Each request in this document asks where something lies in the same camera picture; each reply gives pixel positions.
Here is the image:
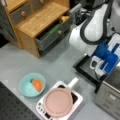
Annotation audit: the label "wooden drawer cabinet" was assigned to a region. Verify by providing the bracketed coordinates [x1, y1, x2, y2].
[0, 0, 72, 57]

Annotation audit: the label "silver toaster oven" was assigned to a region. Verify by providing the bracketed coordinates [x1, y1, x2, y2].
[95, 69, 120, 120]

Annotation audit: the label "pink pan lid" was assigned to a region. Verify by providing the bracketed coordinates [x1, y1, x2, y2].
[43, 88, 73, 117]

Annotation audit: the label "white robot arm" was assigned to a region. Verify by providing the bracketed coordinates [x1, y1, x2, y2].
[69, 0, 120, 76]

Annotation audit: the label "open grey drawer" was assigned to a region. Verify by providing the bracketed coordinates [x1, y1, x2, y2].
[36, 15, 72, 50]

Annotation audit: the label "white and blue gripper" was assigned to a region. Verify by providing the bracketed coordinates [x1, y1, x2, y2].
[90, 34, 120, 74]

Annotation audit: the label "white induction cooker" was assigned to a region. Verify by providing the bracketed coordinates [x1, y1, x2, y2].
[36, 80, 83, 120]

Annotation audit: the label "white pan handle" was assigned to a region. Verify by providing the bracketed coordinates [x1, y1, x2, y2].
[68, 78, 79, 90]

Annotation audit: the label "teal bowl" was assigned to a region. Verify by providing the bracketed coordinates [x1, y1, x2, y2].
[19, 73, 46, 97]

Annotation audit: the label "orange toy carrot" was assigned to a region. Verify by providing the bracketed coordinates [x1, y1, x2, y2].
[32, 79, 42, 91]

